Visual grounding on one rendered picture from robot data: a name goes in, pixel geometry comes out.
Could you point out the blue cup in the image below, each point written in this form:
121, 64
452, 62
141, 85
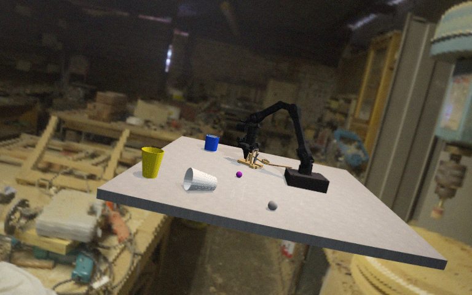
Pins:
211, 143

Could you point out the olive yellow cup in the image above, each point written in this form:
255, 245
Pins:
151, 160

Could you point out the small white ball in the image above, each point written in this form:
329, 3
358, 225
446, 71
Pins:
273, 205

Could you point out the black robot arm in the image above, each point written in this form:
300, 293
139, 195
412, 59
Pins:
305, 168

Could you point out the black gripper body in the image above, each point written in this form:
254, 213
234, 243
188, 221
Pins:
250, 142

